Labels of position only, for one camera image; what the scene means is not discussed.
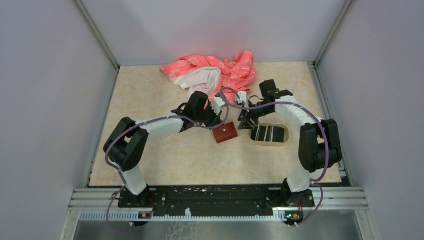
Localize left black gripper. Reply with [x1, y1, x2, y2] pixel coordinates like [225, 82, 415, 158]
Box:
[195, 101, 223, 130]

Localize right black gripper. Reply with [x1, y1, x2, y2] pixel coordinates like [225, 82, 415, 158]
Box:
[237, 100, 273, 130]

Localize red card holder wallet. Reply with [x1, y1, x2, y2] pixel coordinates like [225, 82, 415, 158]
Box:
[212, 122, 239, 144]

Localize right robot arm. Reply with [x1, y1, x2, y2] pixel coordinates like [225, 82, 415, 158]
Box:
[235, 79, 342, 206]

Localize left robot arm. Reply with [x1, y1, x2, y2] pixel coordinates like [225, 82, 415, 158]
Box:
[103, 91, 226, 207]

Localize beige oval card tray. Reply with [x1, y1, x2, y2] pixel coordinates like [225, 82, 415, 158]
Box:
[248, 123, 290, 147]

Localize pink and white cloth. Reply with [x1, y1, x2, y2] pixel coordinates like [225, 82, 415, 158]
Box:
[160, 50, 257, 100]

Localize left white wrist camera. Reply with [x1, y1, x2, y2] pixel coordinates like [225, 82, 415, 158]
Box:
[210, 97, 226, 116]

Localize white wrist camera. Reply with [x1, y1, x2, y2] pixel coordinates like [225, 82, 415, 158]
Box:
[210, 97, 226, 116]
[234, 91, 249, 108]

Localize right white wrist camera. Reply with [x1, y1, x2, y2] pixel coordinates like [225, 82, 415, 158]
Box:
[234, 91, 249, 108]

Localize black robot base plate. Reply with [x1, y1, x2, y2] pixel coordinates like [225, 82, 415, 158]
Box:
[118, 183, 315, 217]

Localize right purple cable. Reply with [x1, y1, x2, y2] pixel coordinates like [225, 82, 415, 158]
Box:
[218, 87, 330, 226]

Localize purple cable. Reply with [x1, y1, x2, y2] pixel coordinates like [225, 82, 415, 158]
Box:
[218, 87, 330, 226]
[104, 92, 230, 232]

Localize aluminium front frame rail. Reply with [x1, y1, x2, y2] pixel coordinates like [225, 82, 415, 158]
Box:
[68, 187, 369, 223]

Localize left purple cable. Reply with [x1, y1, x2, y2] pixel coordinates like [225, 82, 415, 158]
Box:
[104, 92, 230, 232]

